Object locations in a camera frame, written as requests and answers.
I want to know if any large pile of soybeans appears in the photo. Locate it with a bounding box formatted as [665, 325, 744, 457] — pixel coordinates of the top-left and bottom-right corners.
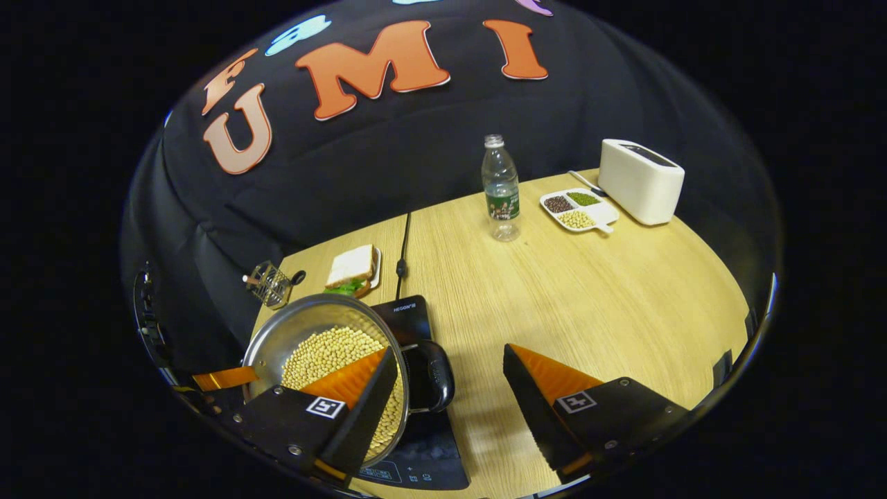
[281, 326, 404, 455]

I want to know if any black cooktop cable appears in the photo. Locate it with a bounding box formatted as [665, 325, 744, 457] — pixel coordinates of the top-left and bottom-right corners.
[394, 211, 412, 300]

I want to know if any stainless steel pot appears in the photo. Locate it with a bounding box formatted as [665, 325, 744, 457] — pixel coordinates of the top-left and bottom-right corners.
[240, 293, 456, 471]

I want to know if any white toaster cable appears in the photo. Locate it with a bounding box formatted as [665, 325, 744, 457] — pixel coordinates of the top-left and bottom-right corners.
[568, 170, 607, 197]

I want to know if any sandwich with lettuce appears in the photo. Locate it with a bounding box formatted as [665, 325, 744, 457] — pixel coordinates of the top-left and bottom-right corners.
[324, 244, 377, 299]

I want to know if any black induction cooktop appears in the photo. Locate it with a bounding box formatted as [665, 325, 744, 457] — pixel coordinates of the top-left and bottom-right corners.
[357, 295, 472, 491]

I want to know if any white toaster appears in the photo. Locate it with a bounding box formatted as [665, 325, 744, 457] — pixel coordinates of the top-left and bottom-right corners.
[598, 139, 686, 227]

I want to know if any small metal wire rack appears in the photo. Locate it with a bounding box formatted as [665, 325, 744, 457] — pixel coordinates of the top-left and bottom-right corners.
[243, 261, 306, 310]

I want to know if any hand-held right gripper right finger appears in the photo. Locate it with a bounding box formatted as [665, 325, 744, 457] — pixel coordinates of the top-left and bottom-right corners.
[502, 343, 694, 486]

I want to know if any white divided plate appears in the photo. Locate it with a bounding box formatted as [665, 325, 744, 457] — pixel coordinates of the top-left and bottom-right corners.
[539, 189, 620, 235]

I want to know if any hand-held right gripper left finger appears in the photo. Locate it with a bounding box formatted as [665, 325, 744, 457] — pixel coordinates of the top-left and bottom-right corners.
[232, 347, 401, 489]

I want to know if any clear plastic water bottle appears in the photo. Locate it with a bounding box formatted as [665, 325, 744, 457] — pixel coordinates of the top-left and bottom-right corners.
[482, 134, 521, 243]

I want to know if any black backdrop cloth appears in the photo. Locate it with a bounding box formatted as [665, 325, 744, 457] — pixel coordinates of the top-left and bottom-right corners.
[121, 0, 784, 389]

